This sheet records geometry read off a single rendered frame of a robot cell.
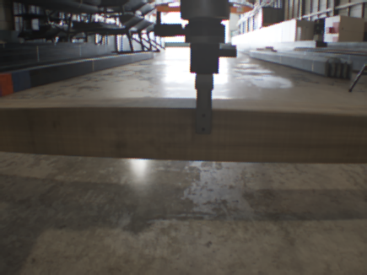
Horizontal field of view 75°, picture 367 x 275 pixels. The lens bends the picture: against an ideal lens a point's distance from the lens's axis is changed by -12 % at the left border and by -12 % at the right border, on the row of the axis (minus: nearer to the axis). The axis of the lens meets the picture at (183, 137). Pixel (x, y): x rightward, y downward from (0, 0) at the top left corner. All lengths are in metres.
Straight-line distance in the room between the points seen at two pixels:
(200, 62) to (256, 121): 0.14
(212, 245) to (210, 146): 0.17
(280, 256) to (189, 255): 0.14
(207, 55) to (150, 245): 0.32
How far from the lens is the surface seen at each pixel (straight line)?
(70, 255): 0.47
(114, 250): 0.46
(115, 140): 0.51
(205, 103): 0.45
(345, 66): 3.75
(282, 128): 0.50
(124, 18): 10.25
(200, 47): 0.44
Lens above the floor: 0.31
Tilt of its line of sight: 19 degrees down
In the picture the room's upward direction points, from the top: straight up
